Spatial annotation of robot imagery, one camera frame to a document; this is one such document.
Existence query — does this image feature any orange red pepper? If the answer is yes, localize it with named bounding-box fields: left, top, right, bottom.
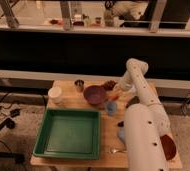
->
left=108, top=94, right=119, bottom=101

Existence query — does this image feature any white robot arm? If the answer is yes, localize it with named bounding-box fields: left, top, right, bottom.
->
left=118, top=58, right=170, bottom=171

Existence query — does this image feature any blue plastic cup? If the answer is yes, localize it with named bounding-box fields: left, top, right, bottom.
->
left=105, top=101, right=117, bottom=116

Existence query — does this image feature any black rectangular block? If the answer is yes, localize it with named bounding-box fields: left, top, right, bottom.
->
left=126, top=96, right=140, bottom=108

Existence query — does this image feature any purple bowl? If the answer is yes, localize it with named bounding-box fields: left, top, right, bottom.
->
left=83, top=85, right=107, bottom=105

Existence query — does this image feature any blue sponge cloth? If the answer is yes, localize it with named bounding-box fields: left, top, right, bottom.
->
left=117, top=128, right=125, bottom=145

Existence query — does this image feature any small metal cup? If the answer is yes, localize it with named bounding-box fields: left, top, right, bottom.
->
left=74, top=79, right=84, bottom=92

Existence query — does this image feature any silver fork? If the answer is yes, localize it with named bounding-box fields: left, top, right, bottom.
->
left=107, top=148, right=127, bottom=154

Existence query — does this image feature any white paper cup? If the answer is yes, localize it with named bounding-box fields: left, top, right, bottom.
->
left=48, top=86, right=62, bottom=104

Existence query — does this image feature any green plastic tray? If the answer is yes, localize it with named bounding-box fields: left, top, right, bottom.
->
left=33, top=109, right=101, bottom=160

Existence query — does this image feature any orange bowl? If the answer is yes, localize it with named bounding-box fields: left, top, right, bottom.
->
left=160, top=135, right=177, bottom=160

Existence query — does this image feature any black handled knife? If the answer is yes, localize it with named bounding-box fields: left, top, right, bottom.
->
left=117, top=121, right=124, bottom=127

